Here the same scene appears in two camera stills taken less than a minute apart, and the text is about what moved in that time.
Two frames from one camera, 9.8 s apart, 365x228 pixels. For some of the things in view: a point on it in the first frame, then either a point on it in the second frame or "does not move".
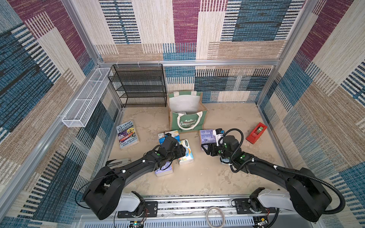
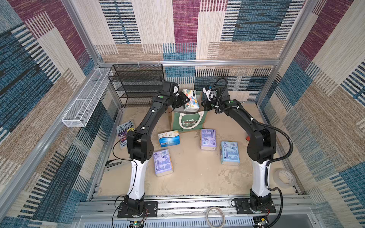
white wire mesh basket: (85, 103) does not move
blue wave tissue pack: (175, 134) does not move
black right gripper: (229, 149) → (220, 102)
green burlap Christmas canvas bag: (187, 112) does not move
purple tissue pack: (207, 137) does not move
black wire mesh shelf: (139, 84) does not move
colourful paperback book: (127, 134) does not move
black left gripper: (180, 151) → (184, 99)
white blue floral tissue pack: (188, 156) → (193, 105)
